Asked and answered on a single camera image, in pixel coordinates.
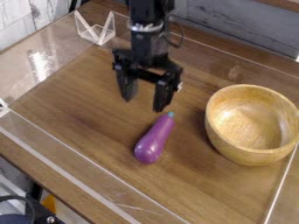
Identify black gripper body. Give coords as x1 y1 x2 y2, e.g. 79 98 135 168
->
112 26 183 85

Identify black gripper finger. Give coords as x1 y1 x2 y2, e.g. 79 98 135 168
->
116 70 138 102
154 80 179 112

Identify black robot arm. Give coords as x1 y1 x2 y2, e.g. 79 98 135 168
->
112 0 183 112

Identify black clamp with cable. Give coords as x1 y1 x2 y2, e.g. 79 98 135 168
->
0 195 66 224

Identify purple toy eggplant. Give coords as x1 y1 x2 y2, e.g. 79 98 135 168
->
135 112 174 164

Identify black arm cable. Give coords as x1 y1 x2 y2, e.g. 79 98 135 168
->
162 20 184 49

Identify brown wooden bowl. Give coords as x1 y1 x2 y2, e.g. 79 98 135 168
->
204 84 299 166

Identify clear acrylic tray walls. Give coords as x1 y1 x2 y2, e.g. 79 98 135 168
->
0 17 299 224

